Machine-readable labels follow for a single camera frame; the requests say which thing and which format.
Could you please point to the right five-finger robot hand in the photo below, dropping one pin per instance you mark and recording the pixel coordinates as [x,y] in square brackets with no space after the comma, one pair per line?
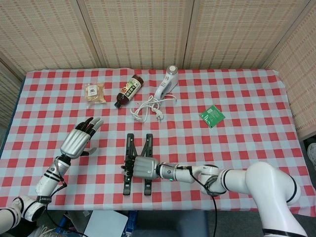
[145,169]

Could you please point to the left five-finger robot hand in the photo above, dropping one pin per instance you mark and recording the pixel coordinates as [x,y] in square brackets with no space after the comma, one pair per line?
[74,143]

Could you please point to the black folding stand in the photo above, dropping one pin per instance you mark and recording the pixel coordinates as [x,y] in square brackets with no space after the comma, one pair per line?
[148,187]

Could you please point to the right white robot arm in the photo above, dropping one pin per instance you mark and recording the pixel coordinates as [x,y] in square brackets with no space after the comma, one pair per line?
[259,180]

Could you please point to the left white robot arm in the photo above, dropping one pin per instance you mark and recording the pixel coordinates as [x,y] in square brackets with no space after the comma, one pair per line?
[49,177]

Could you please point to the clear bag of snacks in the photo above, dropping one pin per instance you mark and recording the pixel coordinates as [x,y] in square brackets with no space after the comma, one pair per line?
[95,93]

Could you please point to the blue box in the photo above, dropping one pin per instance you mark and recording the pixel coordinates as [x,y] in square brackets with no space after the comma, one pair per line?
[132,222]

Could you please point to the white flat board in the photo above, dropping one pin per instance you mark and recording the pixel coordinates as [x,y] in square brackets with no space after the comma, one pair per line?
[106,224]

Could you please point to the brown drink bottle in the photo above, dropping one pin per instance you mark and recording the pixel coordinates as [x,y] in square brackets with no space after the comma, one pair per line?
[128,91]

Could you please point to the blue plastic crate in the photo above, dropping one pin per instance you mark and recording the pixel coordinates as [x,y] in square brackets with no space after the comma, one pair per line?
[65,222]

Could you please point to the woven bamboo screen panel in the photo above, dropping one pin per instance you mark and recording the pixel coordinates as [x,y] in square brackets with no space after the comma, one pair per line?
[303,86]
[7,98]
[44,32]
[143,32]
[234,32]

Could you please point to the green foil packet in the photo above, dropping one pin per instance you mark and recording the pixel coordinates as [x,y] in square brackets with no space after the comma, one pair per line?
[212,116]

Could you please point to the white handheld steamer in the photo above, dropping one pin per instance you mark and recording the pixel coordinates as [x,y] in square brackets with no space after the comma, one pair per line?
[166,84]

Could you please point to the white sneaker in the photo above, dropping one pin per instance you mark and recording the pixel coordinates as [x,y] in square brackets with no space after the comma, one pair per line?
[45,232]
[312,155]

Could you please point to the red white checked tablecloth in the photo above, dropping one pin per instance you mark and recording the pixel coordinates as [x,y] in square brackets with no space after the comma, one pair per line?
[247,148]

